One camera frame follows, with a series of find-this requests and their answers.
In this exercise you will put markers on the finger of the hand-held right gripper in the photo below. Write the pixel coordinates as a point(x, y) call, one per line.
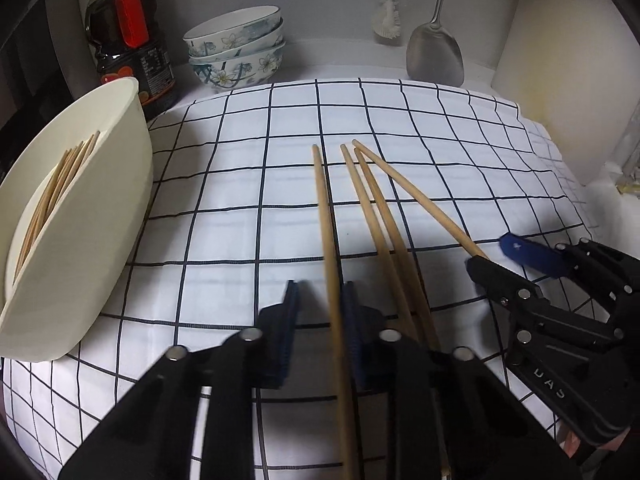
point(497, 277)
point(530, 253)

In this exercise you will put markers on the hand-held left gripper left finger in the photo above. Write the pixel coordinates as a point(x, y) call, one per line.
point(287, 332)

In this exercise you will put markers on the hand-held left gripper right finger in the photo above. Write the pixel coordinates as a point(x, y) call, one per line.
point(352, 335)

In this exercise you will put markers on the light wooden chopstick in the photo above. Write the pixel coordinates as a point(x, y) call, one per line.
point(327, 240)
point(372, 225)
point(400, 255)
point(425, 202)

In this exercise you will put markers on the large white bowl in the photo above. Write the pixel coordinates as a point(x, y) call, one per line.
point(100, 260)

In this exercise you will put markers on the bunch of wooden chopsticks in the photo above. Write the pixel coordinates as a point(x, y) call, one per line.
point(50, 195)

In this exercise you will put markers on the white checked cloth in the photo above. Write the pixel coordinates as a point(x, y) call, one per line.
point(240, 200)

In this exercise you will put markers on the white cutting board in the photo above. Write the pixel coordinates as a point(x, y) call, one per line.
point(555, 85)

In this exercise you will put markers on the metal spatula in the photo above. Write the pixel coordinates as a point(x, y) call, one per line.
point(435, 55)

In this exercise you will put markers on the floral ceramic bowl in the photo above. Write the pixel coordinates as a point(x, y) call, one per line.
point(245, 72)
point(235, 27)
point(250, 52)

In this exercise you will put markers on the white dish brush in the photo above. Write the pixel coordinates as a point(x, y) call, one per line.
point(386, 20)

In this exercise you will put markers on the dark soy sauce bottle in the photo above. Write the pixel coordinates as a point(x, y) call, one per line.
point(125, 60)

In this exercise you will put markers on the dark kitchen appliance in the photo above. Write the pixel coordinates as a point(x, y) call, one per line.
point(30, 75)

